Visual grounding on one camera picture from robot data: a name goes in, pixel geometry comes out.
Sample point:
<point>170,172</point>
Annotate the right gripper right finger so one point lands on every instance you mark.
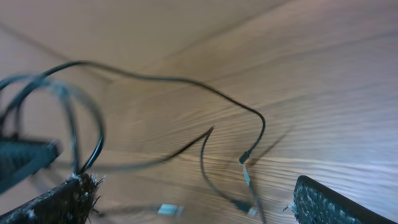
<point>315,203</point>

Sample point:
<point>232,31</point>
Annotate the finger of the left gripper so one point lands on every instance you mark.
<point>21,158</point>

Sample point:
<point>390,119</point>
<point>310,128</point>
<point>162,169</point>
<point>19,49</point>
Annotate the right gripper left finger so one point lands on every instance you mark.
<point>70,202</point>

